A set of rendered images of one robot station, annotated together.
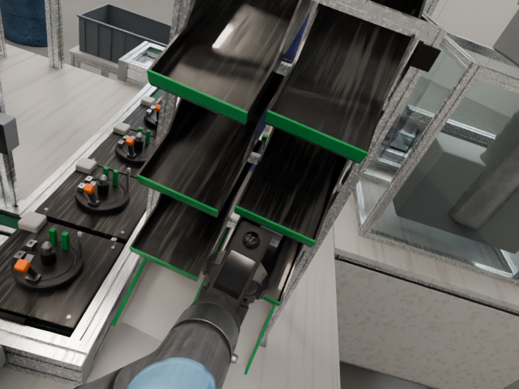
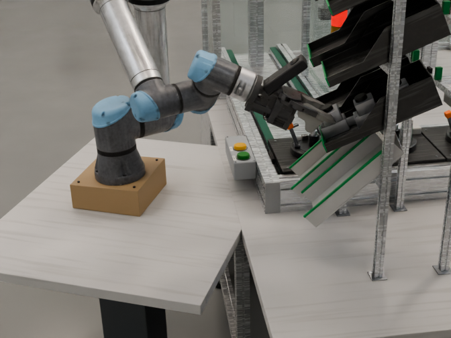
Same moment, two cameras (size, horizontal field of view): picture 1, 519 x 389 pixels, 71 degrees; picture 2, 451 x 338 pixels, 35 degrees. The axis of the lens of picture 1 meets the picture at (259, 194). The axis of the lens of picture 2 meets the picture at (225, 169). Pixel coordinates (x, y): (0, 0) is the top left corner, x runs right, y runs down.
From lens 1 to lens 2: 161 cm
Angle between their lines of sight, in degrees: 74
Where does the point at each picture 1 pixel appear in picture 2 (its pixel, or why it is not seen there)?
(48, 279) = (301, 150)
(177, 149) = (339, 40)
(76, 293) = not seen: hidden behind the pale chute
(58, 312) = (286, 164)
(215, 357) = (225, 65)
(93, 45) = not seen: outside the picture
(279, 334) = (395, 287)
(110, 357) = (291, 216)
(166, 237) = not seen: hidden behind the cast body
